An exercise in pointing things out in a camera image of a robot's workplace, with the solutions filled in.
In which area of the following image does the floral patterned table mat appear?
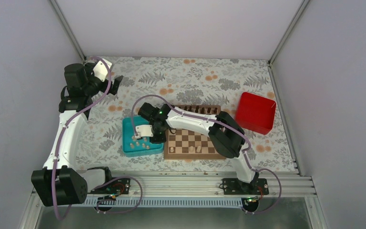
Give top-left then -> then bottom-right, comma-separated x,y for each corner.
75,56 -> 297,173

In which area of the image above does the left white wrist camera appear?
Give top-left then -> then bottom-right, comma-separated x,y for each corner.
93,59 -> 113,82

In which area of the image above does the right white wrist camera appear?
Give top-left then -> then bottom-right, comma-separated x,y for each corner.
134,125 -> 153,139

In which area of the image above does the aluminium frame post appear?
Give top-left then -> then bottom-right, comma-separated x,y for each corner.
268,0 -> 311,67
48,0 -> 86,62

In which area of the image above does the aluminium frame post left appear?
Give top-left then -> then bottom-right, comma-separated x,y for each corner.
48,0 -> 86,62

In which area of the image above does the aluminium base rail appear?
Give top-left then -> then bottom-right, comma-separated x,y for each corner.
73,172 -> 317,208

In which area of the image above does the wooden chessboard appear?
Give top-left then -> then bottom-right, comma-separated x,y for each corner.
164,105 -> 225,160

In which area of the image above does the teal plastic tray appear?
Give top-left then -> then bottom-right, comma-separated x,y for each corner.
122,117 -> 164,157

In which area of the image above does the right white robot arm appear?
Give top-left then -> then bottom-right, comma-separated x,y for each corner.
129,96 -> 259,194

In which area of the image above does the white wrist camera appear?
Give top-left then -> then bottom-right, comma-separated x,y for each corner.
134,125 -> 153,139
93,59 -> 113,82

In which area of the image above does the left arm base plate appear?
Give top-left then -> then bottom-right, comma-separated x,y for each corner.
89,178 -> 131,195

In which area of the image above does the red plastic bin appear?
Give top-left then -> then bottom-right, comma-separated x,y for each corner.
234,92 -> 276,135

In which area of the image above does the aluminium frame post right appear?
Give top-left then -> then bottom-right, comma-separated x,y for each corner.
268,0 -> 311,67

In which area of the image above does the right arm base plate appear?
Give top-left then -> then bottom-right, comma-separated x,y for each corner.
219,178 -> 269,195

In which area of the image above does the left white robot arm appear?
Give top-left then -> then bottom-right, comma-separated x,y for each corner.
31,59 -> 123,207

